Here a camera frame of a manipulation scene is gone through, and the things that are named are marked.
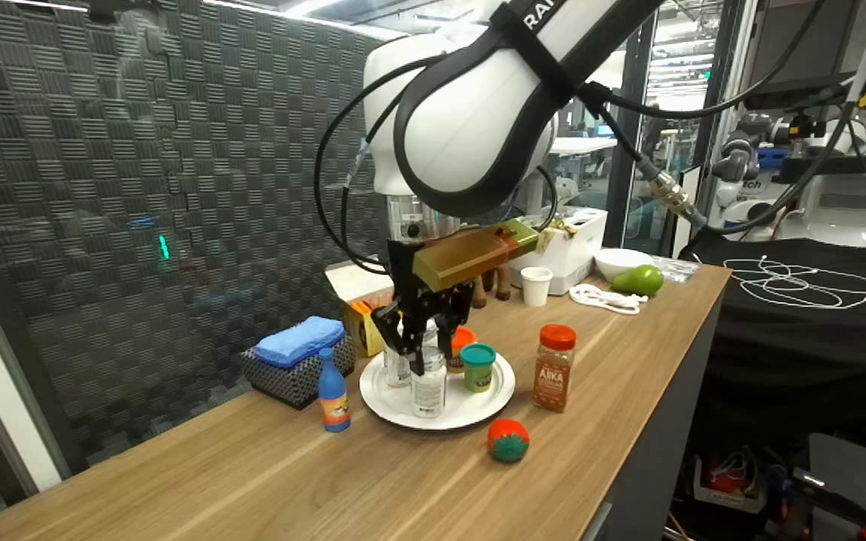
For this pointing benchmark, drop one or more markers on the brown wrist camera block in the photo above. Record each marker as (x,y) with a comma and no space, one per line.
(463,260)

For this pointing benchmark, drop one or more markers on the white paper cup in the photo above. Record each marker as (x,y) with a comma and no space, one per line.
(537,288)

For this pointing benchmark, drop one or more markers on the green round fruit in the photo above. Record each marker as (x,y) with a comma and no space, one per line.
(644,280)

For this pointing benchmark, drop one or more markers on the white pill bottle blue label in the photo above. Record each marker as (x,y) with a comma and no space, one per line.
(429,391)

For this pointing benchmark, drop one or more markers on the teal lid play-dough tub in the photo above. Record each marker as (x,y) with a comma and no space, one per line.
(478,364)

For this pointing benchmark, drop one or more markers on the white grey background machine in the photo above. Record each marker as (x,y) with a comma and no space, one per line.
(743,186)

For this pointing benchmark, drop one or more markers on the blue folded cloth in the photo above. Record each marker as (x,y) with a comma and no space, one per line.
(297,341)

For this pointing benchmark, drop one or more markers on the grey woven basket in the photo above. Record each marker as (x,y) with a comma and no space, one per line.
(293,384)

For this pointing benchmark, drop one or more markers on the orange lid spice jar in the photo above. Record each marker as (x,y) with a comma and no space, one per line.
(555,376)

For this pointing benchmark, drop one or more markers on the small blue squeeze bottle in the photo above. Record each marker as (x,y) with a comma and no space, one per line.
(334,394)

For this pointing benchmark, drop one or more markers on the white paper plate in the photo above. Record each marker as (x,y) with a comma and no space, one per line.
(474,406)

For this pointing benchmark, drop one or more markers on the white bowl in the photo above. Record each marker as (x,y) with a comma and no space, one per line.
(617,260)

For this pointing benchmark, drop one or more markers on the red strawberry toy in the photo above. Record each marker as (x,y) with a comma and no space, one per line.
(508,441)

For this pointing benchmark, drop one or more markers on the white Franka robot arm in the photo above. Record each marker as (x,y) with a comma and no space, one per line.
(474,131)

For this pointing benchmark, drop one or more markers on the open yellow cardboard box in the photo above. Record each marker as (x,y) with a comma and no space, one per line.
(361,326)

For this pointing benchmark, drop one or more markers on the white pill bottle green label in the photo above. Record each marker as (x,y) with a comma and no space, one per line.
(396,374)

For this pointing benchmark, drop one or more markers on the black table cloth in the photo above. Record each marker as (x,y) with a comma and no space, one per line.
(803,349)

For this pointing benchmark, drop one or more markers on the orange lid play-dough tub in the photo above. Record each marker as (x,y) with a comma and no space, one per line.
(463,341)

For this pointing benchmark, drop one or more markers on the white bin red contents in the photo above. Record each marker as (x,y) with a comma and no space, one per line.
(728,486)

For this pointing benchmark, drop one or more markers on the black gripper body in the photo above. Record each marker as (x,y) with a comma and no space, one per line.
(406,288)

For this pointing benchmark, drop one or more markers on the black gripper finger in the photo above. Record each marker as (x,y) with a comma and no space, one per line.
(429,335)
(389,331)

